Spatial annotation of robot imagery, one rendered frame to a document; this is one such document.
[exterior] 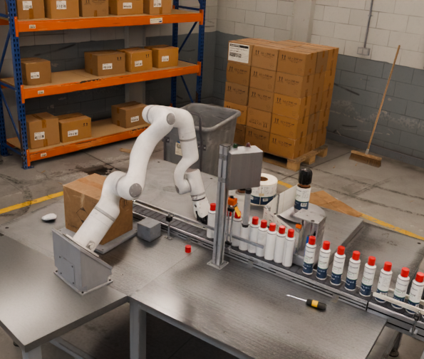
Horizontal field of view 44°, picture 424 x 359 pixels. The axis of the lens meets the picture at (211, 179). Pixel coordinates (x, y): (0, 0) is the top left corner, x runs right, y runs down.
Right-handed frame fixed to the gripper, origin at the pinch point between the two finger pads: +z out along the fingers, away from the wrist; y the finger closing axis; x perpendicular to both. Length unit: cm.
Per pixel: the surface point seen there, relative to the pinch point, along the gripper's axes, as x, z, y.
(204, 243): -0.8, 9.3, -5.5
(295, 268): -51, 25, -1
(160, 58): 277, -112, 330
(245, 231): -27.4, 3.9, -2.5
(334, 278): -73, 28, -3
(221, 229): -23.4, -3.3, -16.4
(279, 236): -47.1, 7.0, -2.1
